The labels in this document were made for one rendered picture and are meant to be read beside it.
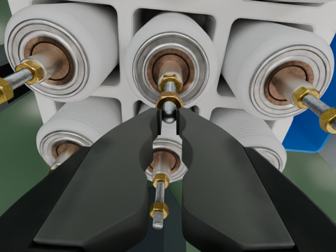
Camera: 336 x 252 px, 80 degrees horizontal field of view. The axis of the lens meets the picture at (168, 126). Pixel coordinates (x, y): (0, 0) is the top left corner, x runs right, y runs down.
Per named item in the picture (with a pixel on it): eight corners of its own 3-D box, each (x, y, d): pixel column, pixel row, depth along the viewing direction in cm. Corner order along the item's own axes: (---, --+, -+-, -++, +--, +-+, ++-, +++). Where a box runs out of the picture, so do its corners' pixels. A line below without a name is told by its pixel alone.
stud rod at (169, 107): (163, 76, 19) (157, 115, 12) (171, 70, 18) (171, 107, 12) (169, 84, 19) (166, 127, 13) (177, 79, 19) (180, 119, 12)
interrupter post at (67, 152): (69, 161, 27) (57, 180, 24) (58, 148, 26) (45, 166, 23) (85, 157, 27) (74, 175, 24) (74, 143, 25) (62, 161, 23)
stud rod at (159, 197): (165, 166, 25) (162, 224, 19) (165, 172, 25) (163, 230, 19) (157, 166, 25) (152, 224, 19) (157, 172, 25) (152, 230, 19)
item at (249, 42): (206, 70, 38) (228, 119, 23) (218, 12, 33) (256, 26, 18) (256, 76, 38) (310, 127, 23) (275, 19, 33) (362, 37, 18)
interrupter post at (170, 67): (181, 57, 20) (182, 67, 17) (184, 81, 21) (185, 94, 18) (156, 61, 20) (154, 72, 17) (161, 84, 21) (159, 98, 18)
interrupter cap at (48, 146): (64, 178, 29) (62, 182, 28) (29, 137, 25) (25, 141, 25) (111, 166, 27) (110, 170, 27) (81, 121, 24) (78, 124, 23)
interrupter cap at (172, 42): (206, 23, 18) (207, 24, 17) (210, 100, 22) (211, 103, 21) (124, 38, 19) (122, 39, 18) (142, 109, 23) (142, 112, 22)
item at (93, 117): (100, 121, 45) (62, 186, 29) (76, 82, 40) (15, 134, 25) (140, 109, 43) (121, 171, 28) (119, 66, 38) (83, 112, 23)
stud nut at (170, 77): (155, 80, 17) (154, 83, 17) (172, 68, 17) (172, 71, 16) (168, 97, 18) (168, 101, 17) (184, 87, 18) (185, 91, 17)
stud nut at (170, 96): (151, 98, 14) (150, 103, 13) (171, 85, 14) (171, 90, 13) (167, 118, 15) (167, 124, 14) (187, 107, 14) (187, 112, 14)
